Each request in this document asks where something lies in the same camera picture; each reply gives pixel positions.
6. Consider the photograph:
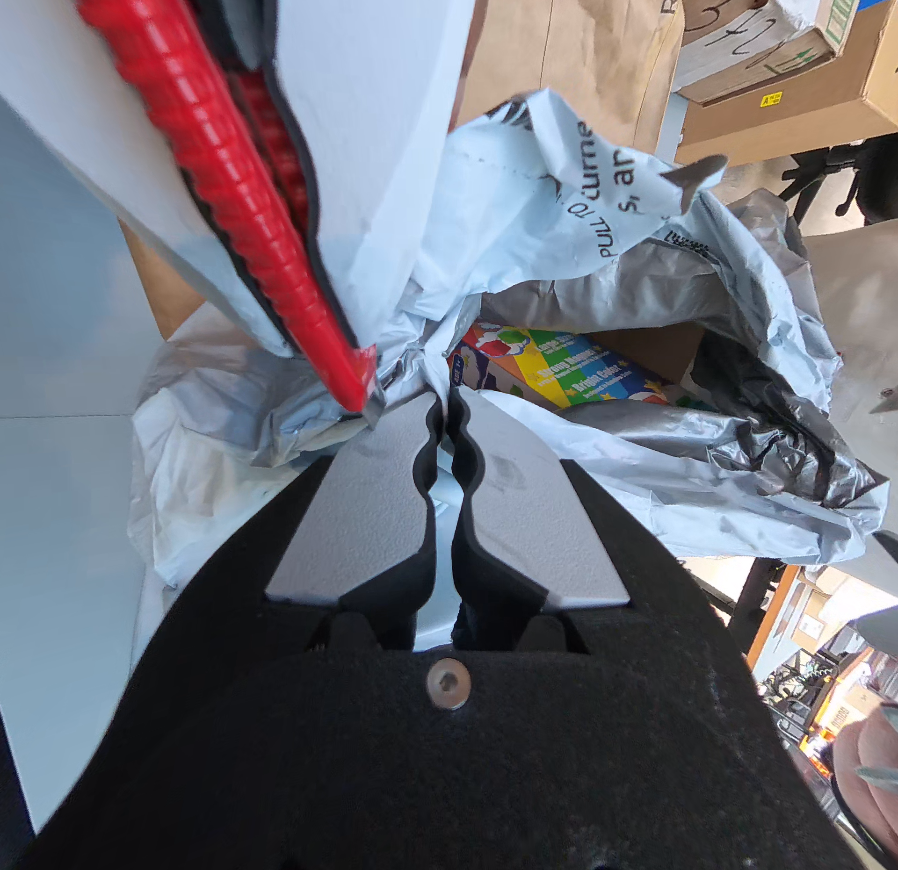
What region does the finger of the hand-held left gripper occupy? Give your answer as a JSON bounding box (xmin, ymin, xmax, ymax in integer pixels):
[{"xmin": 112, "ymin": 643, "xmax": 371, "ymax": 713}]
[
  {"xmin": 0, "ymin": 0, "xmax": 306, "ymax": 359},
  {"xmin": 260, "ymin": 0, "xmax": 481, "ymax": 348}
]

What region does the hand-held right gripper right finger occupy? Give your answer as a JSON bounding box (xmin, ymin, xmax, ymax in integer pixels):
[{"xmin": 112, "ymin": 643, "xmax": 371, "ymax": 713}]
[{"xmin": 448, "ymin": 386, "xmax": 631, "ymax": 652}]

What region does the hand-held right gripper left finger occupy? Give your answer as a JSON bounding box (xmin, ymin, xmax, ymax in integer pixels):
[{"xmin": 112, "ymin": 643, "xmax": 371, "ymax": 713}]
[{"xmin": 265, "ymin": 392, "xmax": 446, "ymax": 652}]

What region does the white grey plastic mailer bag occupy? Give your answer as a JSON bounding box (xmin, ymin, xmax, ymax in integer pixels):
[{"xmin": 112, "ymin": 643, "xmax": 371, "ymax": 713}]
[{"xmin": 128, "ymin": 88, "xmax": 891, "ymax": 590}]

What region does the black metal desk leg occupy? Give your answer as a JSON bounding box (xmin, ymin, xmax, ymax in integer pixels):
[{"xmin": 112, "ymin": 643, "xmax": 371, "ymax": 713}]
[{"xmin": 726, "ymin": 554, "xmax": 783, "ymax": 650}]

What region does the colourful striped box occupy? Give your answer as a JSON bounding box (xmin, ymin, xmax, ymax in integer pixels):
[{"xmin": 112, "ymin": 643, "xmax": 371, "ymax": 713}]
[{"xmin": 448, "ymin": 322, "xmax": 674, "ymax": 411}]

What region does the small brown cardboard box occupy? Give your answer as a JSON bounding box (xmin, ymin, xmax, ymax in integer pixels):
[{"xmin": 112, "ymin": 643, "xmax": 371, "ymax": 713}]
[{"xmin": 609, "ymin": 323, "xmax": 707, "ymax": 387}]

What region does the brown paper bag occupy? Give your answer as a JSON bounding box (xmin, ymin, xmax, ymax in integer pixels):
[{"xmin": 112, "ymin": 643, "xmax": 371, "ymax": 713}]
[{"xmin": 456, "ymin": 0, "xmax": 685, "ymax": 163}]

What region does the large cardboard box yellow sticker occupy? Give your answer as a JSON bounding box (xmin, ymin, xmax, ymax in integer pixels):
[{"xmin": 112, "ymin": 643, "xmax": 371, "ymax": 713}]
[{"xmin": 675, "ymin": 0, "xmax": 898, "ymax": 170}]

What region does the black office chair base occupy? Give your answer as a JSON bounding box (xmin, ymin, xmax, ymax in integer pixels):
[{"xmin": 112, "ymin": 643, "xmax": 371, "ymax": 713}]
[{"xmin": 777, "ymin": 132, "xmax": 898, "ymax": 227}]

